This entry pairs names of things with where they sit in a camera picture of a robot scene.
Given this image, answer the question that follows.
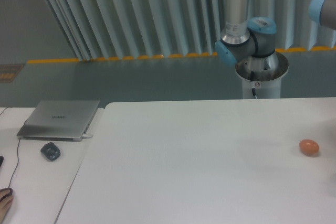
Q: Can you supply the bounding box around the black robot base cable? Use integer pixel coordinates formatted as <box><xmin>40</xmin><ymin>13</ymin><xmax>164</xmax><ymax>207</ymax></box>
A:
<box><xmin>250</xmin><ymin>70</ymin><xmax>259</xmax><ymax>100</ymax></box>

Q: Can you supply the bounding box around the silver closed laptop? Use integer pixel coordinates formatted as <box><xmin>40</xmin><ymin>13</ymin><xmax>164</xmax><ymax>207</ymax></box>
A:
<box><xmin>17</xmin><ymin>100</ymin><xmax>99</xmax><ymax>141</ymax></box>

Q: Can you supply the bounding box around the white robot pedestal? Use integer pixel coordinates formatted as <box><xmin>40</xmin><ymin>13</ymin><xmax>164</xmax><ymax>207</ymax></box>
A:
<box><xmin>235</xmin><ymin>52</ymin><xmax>289</xmax><ymax>99</ymax></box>

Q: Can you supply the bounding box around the black mouse cable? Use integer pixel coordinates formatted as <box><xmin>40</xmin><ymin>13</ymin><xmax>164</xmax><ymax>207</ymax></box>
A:
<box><xmin>7</xmin><ymin>138</ymin><xmax>22</xmax><ymax>189</ymax></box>

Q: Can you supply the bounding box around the black computer mouse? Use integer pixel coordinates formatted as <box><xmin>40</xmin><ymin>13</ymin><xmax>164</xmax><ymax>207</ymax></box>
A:
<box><xmin>4</xmin><ymin>188</ymin><xmax>13</xmax><ymax>198</ymax></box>

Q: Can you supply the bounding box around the person's hand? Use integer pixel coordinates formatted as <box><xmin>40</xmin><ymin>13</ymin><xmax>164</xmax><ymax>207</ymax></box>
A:
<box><xmin>0</xmin><ymin>188</ymin><xmax>14</xmax><ymax>223</ymax></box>

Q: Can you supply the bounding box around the brown egg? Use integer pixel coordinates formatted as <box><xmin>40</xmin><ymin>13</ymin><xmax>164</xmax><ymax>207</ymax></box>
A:
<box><xmin>299</xmin><ymin>139</ymin><xmax>320</xmax><ymax>156</ymax></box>

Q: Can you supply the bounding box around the white corrugated partition wall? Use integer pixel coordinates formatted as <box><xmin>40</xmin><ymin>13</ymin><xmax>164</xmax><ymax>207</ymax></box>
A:
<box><xmin>46</xmin><ymin>0</ymin><xmax>335</xmax><ymax>61</ymax></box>

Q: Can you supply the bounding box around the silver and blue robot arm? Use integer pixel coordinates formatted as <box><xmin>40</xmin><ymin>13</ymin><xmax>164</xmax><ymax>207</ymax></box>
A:
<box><xmin>215</xmin><ymin>0</ymin><xmax>335</xmax><ymax>65</ymax></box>

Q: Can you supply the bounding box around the white usb dongle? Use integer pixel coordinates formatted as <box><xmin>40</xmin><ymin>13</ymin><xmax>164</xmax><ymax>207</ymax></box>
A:
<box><xmin>82</xmin><ymin>134</ymin><xmax>93</xmax><ymax>139</ymax></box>

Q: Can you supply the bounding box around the black keyboard edge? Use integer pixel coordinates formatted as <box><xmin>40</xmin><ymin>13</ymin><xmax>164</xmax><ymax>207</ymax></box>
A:
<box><xmin>0</xmin><ymin>156</ymin><xmax>4</xmax><ymax>168</ymax></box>

